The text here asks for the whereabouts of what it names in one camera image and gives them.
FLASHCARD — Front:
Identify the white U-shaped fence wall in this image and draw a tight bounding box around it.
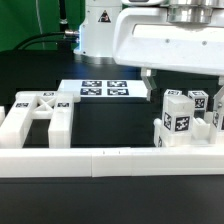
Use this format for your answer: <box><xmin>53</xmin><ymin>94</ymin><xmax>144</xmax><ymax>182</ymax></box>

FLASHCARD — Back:
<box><xmin>0</xmin><ymin>105</ymin><xmax>224</xmax><ymax>178</ymax></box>

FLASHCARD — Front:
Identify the white tagged nut cube right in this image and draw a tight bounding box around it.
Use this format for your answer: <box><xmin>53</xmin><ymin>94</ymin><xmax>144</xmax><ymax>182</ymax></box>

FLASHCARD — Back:
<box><xmin>188</xmin><ymin>90</ymin><xmax>208</xmax><ymax>111</ymax></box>

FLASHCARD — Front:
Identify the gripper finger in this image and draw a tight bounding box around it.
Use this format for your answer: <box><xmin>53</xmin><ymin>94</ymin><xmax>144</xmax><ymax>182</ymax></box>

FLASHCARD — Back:
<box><xmin>213</xmin><ymin>86</ymin><xmax>224</xmax><ymax>111</ymax></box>

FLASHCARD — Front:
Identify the white chair back frame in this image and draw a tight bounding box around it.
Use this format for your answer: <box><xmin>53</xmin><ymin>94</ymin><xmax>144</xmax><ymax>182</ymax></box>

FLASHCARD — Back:
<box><xmin>0</xmin><ymin>91</ymin><xmax>81</xmax><ymax>149</ymax></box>

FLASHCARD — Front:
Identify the white tagged nut cube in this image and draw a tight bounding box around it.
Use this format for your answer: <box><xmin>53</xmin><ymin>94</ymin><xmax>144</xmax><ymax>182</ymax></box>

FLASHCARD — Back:
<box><xmin>164</xmin><ymin>89</ymin><xmax>182</xmax><ymax>98</ymax></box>
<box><xmin>188</xmin><ymin>90</ymin><xmax>208</xmax><ymax>111</ymax></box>

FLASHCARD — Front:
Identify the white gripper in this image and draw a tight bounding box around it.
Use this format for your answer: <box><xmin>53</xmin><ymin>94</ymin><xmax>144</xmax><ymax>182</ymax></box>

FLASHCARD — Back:
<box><xmin>113</xmin><ymin>7</ymin><xmax>224</xmax><ymax>100</ymax></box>

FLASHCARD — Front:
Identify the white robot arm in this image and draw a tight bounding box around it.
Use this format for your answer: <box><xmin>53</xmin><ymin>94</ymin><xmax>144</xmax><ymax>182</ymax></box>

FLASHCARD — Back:
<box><xmin>113</xmin><ymin>0</ymin><xmax>224</xmax><ymax>110</ymax></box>

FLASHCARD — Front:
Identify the black cable bundle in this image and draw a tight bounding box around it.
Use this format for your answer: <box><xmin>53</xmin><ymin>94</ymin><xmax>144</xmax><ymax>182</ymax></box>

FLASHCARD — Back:
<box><xmin>13</xmin><ymin>29</ymin><xmax>81</xmax><ymax>52</ymax></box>

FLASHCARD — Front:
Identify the white chair seat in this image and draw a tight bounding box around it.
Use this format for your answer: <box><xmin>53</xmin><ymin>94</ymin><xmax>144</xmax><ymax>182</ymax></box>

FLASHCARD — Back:
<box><xmin>154</xmin><ymin>112</ymin><xmax>224</xmax><ymax>147</ymax></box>

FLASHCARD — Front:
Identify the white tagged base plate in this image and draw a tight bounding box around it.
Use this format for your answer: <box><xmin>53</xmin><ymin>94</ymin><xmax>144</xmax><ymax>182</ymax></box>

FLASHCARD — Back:
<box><xmin>58</xmin><ymin>80</ymin><xmax>147</xmax><ymax>98</ymax></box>

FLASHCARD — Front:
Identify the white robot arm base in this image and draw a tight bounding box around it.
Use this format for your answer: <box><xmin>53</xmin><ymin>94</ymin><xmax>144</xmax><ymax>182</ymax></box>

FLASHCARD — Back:
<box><xmin>74</xmin><ymin>0</ymin><xmax>122</xmax><ymax>64</ymax></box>

